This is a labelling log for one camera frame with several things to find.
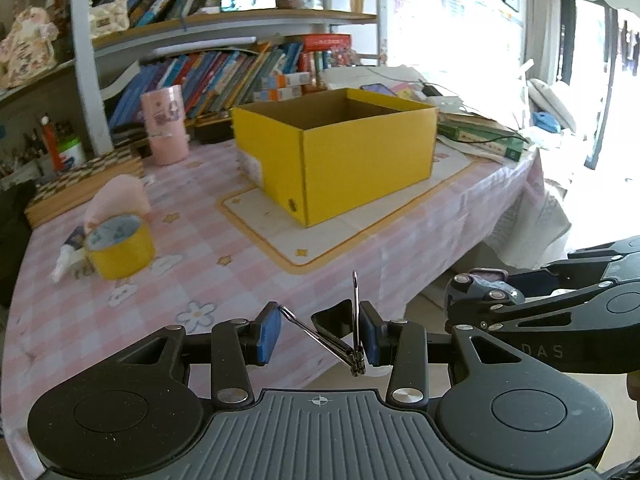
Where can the floral cat figurine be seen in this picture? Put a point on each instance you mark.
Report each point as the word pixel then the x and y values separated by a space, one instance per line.
pixel 27 52

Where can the pink cylindrical canister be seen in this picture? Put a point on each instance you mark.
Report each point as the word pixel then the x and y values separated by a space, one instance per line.
pixel 163 115

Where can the yellow cardboard box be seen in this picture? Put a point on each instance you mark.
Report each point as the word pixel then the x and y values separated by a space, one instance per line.
pixel 323 154

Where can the phone on upper shelf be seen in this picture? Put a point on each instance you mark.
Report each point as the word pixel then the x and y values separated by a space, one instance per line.
pixel 246 5

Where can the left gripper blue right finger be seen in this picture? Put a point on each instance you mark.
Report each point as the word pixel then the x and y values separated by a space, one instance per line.
pixel 402 345

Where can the pink plush pig toy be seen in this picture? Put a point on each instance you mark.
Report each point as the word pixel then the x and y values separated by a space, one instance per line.
pixel 124 194

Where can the yellow packing tape roll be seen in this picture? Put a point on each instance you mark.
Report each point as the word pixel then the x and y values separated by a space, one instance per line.
pixel 120 246

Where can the smartphone on table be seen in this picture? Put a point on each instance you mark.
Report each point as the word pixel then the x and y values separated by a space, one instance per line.
pixel 378 88

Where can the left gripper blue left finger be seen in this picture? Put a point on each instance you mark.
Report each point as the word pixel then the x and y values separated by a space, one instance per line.
pixel 235 345

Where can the green white book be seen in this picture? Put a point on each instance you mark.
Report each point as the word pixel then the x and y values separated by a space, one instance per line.
pixel 505 143

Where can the wooden chessboard box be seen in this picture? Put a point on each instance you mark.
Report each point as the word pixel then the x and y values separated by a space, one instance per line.
pixel 79 185

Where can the white bookshelf unit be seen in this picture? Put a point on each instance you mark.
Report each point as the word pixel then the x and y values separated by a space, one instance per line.
pixel 72 90

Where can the pink checkered tablecloth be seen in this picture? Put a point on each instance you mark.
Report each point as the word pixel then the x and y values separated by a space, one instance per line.
pixel 207 270

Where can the blue white spray bottle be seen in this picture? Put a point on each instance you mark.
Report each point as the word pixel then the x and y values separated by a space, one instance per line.
pixel 72 257

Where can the quilted white handbag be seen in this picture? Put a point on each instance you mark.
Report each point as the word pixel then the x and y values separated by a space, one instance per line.
pixel 108 18

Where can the black binder clip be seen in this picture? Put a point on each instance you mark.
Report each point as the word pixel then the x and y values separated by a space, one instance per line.
pixel 337 329

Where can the row of colourful books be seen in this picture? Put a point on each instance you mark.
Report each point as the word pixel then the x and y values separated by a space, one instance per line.
pixel 215 80

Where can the red glue bottle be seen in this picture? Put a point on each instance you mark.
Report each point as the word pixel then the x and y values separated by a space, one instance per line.
pixel 49 137

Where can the black case by canister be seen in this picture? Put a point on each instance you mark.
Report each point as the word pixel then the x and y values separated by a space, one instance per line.
pixel 213 130

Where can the red dictionary book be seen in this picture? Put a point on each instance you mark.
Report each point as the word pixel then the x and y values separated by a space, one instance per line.
pixel 326 42

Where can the white green lidded jar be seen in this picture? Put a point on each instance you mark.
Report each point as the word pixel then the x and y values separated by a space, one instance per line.
pixel 72 153

